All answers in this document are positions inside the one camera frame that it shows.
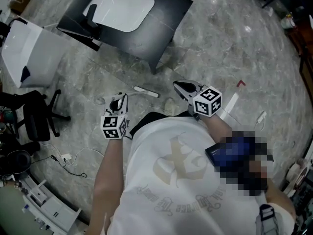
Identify pile of white dishes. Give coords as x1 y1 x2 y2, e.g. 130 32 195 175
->
284 158 313 198

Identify black vanity table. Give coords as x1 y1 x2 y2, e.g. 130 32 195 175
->
56 0 194 74

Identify black sink faucet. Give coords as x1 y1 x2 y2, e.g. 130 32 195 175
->
79 3 102 40

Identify brown wooden cabinet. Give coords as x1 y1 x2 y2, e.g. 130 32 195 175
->
286 16 313 88

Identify black forearm-mounted screen device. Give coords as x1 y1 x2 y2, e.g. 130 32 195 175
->
204 130 274 198

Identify person's black shorts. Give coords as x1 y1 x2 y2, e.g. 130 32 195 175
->
129 111 172 140

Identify person's beige shoe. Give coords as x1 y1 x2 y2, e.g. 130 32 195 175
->
163 97 176 118

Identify black triangular cloth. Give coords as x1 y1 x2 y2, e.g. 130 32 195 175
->
20 66 31 83

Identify white low cabinet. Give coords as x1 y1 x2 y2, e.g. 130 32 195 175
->
14 175 83 235

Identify black power cable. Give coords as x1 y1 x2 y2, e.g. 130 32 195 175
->
49 154 88 179

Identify white plastic bag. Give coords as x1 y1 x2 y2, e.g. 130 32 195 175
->
280 13 295 29

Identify person's white shirt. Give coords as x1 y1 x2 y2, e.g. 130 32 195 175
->
107 115 294 235

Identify white bathtub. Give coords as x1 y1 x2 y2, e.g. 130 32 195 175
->
0 19 65 89

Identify person's left forearm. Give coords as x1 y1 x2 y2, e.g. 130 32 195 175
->
92 137 126 235

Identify strapped cardboard box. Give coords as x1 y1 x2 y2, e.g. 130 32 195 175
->
10 0 34 15

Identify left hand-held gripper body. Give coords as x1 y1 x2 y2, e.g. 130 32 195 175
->
100 93 130 140

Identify person's right forearm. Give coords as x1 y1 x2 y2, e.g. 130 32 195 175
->
203 113 245 147

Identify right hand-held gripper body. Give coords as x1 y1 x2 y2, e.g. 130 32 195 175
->
188 86 223 121

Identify grey buckle strap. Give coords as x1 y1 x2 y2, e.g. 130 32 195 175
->
255 204 280 235

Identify black office chair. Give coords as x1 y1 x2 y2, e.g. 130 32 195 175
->
0 89 72 142

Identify red and teal bag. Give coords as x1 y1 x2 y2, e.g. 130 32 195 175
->
0 106 13 122

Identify white sink basin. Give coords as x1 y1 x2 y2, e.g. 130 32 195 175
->
82 0 156 33

